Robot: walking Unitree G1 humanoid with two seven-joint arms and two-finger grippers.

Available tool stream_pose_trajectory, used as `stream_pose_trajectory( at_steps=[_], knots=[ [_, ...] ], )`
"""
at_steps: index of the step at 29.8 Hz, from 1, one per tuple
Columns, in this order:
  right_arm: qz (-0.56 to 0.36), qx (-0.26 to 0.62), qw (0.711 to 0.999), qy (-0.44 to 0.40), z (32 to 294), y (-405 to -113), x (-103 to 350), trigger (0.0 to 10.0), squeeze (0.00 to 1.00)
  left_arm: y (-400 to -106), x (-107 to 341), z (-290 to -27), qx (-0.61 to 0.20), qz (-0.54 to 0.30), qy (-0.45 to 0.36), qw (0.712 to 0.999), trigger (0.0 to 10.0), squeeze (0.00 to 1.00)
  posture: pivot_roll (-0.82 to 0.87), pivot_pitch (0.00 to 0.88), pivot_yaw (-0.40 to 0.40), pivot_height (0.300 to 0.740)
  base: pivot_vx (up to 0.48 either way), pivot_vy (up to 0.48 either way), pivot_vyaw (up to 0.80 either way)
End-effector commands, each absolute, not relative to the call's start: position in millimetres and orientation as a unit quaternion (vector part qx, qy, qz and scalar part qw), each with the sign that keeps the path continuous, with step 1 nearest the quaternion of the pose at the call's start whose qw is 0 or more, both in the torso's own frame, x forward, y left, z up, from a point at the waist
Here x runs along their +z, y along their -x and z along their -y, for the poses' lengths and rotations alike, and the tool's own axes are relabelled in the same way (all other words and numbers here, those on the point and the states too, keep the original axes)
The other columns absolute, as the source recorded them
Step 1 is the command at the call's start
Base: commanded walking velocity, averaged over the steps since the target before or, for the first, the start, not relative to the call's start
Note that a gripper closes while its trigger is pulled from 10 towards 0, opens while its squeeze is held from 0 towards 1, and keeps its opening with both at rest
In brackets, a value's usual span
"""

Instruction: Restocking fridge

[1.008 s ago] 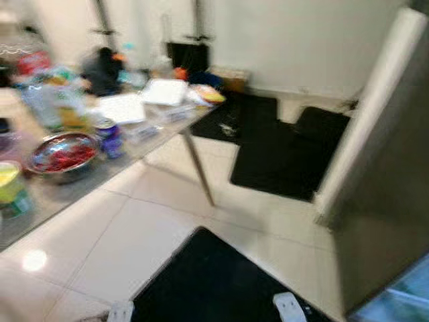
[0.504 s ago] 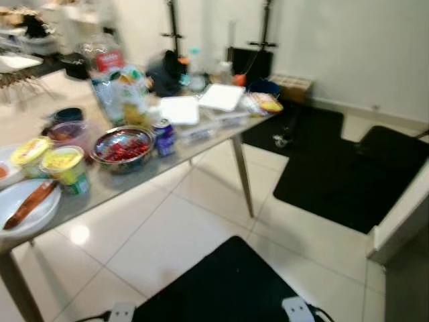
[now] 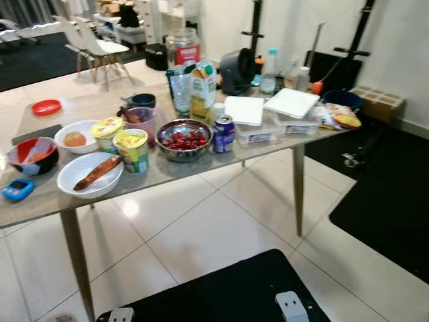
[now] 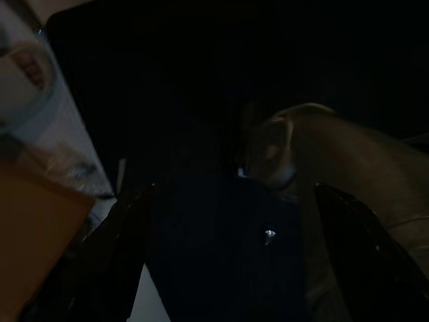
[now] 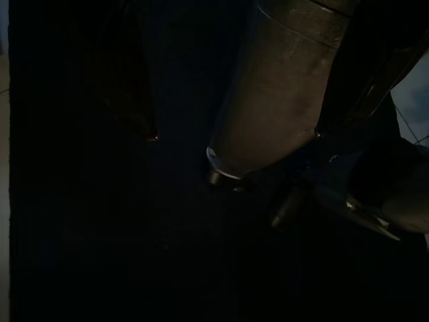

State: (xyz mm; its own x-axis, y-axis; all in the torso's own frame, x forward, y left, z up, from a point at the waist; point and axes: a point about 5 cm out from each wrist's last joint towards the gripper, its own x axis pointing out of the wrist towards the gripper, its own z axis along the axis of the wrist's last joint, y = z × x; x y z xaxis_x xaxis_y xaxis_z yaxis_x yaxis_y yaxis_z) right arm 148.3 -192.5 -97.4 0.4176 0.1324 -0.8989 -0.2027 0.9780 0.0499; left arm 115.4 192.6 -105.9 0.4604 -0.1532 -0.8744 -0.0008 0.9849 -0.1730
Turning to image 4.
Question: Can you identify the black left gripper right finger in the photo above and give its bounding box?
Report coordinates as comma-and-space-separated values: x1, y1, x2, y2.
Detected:
314, 182, 429, 322

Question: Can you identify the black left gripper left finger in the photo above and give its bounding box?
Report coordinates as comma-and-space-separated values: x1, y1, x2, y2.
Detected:
50, 182, 157, 322

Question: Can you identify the brown cardboard box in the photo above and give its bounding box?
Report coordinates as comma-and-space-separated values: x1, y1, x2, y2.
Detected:
0, 160, 95, 322

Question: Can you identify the clear plastic wrap bundle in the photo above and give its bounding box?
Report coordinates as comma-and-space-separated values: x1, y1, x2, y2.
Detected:
0, 0, 113, 199

